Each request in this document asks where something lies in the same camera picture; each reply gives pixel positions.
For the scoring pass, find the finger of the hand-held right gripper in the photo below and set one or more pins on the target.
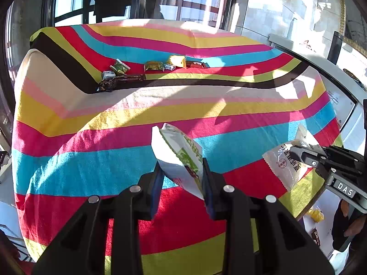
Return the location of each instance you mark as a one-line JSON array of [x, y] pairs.
[[308, 156]]

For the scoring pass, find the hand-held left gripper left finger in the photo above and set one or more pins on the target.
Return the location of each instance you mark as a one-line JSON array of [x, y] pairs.
[[156, 190]]

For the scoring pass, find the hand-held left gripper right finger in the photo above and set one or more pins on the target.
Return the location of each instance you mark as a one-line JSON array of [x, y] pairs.
[[208, 190]]

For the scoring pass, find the white pastry packet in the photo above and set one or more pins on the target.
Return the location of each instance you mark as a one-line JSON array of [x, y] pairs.
[[282, 166]]

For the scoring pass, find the white orange green snack packet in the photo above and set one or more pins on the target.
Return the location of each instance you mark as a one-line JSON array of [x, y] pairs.
[[180, 160]]

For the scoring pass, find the yellow clear snack packet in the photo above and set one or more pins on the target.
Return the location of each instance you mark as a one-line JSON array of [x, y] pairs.
[[315, 214]]

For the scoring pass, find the white box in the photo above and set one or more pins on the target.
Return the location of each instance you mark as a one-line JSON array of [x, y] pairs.
[[325, 235]]

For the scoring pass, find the dark brown chocolate bar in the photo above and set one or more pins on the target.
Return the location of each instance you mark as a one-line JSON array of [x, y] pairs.
[[316, 235]]

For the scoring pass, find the brown hazelnut chocolate bar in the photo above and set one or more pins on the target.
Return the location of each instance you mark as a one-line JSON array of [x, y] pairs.
[[130, 78]]

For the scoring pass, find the black crinkled snack wrapper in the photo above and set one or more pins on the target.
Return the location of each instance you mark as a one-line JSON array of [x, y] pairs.
[[105, 86]]

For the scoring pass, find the small white snack packet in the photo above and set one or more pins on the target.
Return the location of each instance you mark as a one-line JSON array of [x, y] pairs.
[[109, 75], [169, 67]]

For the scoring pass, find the green yellow snack packet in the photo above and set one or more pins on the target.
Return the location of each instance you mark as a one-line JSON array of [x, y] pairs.
[[154, 66]]

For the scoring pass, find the dark red snack bar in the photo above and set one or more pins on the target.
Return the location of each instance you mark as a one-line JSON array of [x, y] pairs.
[[196, 64]]

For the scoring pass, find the yellow cake packet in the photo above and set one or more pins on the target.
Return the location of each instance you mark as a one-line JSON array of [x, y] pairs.
[[177, 61]]

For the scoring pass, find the person's right hand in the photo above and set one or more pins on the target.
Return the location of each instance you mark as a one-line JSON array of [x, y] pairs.
[[348, 226]]

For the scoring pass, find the white cabinet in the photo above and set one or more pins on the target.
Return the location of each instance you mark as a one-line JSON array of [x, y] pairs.
[[354, 137]]

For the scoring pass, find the striped colourful cloth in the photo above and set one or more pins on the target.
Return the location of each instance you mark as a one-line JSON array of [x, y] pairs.
[[86, 149]]

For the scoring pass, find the black bottle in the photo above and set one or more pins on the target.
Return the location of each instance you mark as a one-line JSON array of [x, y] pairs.
[[335, 48]]

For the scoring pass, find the glass sliding door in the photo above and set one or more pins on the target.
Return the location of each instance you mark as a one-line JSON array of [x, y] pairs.
[[86, 0]]

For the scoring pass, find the gold picture frame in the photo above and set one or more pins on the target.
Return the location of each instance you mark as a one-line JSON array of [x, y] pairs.
[[351, 17]]

